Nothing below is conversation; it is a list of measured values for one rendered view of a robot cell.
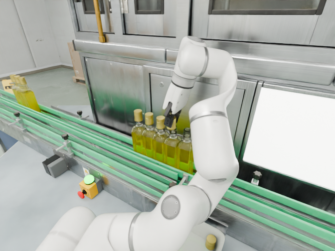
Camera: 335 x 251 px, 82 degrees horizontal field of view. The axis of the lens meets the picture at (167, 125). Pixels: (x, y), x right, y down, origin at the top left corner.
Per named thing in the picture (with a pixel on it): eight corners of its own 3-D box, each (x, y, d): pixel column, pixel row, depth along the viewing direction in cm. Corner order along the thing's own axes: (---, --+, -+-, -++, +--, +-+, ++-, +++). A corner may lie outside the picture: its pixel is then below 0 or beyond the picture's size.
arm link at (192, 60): (224, 55, 46) (186, 48, 43) (208, 93, 52) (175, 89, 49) (203, 36, 57) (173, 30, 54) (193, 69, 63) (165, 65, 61)
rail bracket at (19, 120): (28, 131, 119) (20, 112, 113) (15, 137, 114) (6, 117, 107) (25, 130, 121) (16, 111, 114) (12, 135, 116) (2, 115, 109)
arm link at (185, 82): (182, 65, 64) (180, 73, 66) (169, 71, 58) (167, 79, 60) (202, 74, 62) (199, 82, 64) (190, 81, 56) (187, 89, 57)
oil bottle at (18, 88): (38, 113, 140) (23, 75, 125) (30, 116, 136) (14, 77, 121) (34, 112, 142) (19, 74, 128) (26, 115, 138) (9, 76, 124)
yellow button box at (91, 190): (102, 189, 96) (100, 179, 92) (90, 200, 90) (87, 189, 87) (93, 184, 99) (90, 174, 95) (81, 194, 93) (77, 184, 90)
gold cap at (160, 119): (166, 126, 78) (166, 116, 76) (162, 130, 75) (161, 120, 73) (159, 124, 79) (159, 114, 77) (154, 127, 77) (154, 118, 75)
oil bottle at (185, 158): (192, 178, 85) (196, 138, 75) (187, 186, 81) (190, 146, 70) (181, 173, 88) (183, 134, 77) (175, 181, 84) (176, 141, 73)
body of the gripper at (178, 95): (181, 70, 66) (173, 98, 72) (165, 78, 58) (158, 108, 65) (200, 79, 63) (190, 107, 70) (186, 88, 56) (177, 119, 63)
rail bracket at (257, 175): (257, 190, 80) (265, 166, 73) (254, 202, 75) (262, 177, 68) (247, 186, 82) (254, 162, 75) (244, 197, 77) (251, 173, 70)
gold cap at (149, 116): (155, 122, 81) (155, 112, 79) (150, 126, 78) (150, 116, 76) (148, 120, 82) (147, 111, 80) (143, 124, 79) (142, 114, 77)
